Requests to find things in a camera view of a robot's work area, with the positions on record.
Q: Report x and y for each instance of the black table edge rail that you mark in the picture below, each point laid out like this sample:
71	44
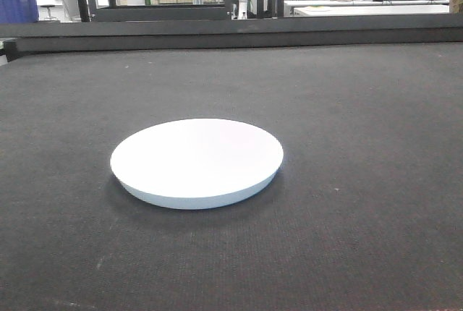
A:
55	37

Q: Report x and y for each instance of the grey office chair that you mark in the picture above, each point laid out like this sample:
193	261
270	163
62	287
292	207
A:
70	10

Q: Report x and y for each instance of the blue storage crate background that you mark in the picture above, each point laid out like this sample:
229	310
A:
19	11

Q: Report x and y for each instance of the white lab table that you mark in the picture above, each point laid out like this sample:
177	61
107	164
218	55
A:
327	8

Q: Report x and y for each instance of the white round plate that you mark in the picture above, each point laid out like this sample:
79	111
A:
195	164

